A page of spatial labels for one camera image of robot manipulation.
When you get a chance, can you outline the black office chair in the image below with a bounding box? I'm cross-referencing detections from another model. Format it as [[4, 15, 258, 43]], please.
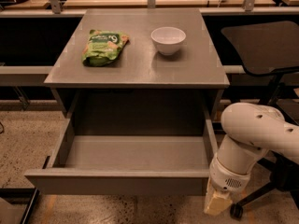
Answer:
[[221, 20, 299, 220]]

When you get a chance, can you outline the white bowl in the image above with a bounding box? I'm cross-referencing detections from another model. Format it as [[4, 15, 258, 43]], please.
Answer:
[[150, 27, 186, 56]]

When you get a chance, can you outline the green snack bag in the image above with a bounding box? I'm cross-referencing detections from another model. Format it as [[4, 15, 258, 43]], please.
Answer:
[[81, 30, 129, 67]]

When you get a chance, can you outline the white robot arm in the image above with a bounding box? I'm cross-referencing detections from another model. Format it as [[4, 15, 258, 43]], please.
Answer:
[[204, 103, 299, 219]]

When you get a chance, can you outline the black stand base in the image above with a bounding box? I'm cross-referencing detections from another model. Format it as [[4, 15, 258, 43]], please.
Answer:
[[0, 188, 41, 224]]

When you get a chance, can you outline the grey drawer cabinet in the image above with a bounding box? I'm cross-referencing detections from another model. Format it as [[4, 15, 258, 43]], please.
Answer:
[[43, 7, 231, 120]]

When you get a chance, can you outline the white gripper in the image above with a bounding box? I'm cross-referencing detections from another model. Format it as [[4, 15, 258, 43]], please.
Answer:
[[204, 157, 250, 216]]

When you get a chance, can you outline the grey top drawer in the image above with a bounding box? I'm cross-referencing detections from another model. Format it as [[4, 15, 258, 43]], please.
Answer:
[[25, 90, 215, 195]]

